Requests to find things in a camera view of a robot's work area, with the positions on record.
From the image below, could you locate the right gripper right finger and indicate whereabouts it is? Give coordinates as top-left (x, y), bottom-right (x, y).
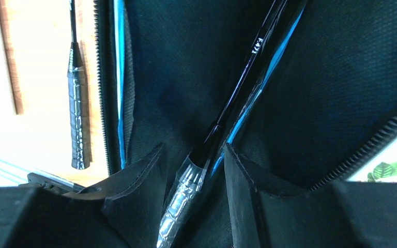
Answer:
top-left (224, 145), bottom-right (397, 247)

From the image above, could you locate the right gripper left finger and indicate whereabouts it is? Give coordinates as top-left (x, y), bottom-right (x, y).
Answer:
top-left (0, 144), bottom-right (167, 247)

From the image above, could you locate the black badminton racket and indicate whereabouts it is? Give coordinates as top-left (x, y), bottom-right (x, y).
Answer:
top-left (156, 1), bottom-right (299, 247)
top-left (67, 1), bottom-right (91, 170)

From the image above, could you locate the floral tray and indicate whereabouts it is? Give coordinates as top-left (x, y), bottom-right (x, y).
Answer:
top-left (347, 138), bottom-right (397, 183)

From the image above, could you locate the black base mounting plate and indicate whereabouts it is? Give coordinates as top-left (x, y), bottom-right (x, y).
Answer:
top-left (19, 173), bottom-right (85, 195)

